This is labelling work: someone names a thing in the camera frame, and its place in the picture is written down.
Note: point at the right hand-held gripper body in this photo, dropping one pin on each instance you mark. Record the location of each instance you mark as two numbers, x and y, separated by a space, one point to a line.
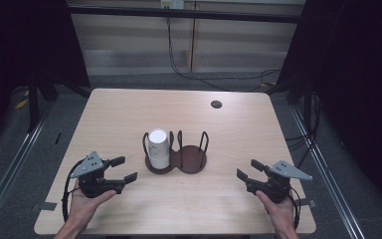
273 189

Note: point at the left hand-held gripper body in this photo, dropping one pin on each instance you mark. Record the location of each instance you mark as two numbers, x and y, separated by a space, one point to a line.
94 186

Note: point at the stack of white paper cups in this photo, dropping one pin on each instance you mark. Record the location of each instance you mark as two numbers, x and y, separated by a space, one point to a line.
158 147

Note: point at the person's left hand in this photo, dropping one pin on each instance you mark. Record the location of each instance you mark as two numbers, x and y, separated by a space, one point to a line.
86 207

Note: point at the person's right hand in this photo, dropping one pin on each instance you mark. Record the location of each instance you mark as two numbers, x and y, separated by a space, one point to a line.
278 212

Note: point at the grey tape strip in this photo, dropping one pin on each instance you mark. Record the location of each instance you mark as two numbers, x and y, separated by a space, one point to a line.
44 206
306 202

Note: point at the small black floor strip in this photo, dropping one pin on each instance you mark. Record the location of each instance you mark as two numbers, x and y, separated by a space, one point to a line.
58 138

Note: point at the black round table grommet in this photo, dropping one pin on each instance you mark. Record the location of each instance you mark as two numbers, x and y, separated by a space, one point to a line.
216 104

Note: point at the black metal stand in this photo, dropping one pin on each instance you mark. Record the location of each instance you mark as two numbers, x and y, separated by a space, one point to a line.
33 103

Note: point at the yellow floor tape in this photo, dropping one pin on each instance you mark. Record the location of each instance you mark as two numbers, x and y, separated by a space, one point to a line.
21 103

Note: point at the black curtain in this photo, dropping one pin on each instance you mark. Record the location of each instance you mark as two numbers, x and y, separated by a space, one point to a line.
358 83
20 43

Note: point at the black horizontal bar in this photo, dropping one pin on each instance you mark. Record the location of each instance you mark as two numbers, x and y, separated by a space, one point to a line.
185 14

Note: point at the white power outlet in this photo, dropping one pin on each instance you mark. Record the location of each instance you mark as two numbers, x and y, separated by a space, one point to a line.
172 4

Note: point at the grey metal floor rail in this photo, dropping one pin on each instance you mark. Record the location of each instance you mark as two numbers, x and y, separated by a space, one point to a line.
328 186
10 169

